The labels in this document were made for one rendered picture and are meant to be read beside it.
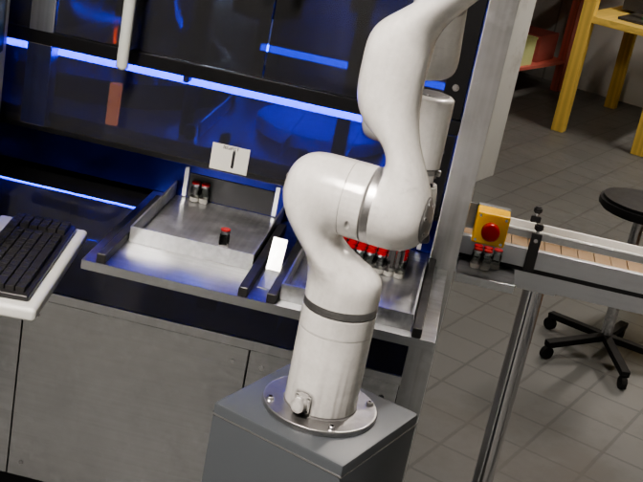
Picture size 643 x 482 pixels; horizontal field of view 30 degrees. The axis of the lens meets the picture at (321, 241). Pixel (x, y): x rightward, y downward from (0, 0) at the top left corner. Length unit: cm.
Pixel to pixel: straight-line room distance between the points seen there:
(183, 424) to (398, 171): 129
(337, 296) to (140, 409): 116
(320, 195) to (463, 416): 225
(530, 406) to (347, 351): 233
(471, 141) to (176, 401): 94
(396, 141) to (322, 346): 35
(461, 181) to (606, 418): 184
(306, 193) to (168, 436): 124
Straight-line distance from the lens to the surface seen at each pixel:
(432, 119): 209
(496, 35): 248
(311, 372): 188
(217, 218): 264
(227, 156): 261
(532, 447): 389
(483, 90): 250
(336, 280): 181
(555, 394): 428
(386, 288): 243
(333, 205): 177
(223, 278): 233
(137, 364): 284
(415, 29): 174
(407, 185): 175
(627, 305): 276
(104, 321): 283
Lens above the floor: 178
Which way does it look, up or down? 20 degrees down
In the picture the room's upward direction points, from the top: 11 degrees clockwise
